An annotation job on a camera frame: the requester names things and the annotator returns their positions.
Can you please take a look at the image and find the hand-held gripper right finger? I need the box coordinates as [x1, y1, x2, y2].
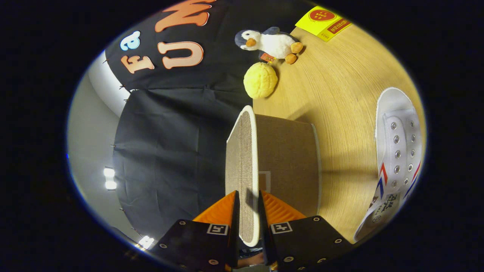
[258, 190, 354, 272]

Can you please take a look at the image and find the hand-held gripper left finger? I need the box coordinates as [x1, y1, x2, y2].
[150, 190, 241, 272]

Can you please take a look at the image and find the brown fabric storage box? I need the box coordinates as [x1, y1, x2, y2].
[225, 105, 323, 248]

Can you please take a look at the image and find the white canvas shoe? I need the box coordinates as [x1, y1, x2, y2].
[354, 87, 423, 243]

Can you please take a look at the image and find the yellow bun plush toy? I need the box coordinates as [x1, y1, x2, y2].
[243, 62, 279, 99]

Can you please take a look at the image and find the penguin plush toy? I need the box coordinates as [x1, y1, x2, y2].
[234, 26, 304, 65]

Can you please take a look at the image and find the yellow book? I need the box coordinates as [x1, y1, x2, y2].
[295, 6, 353, 42]

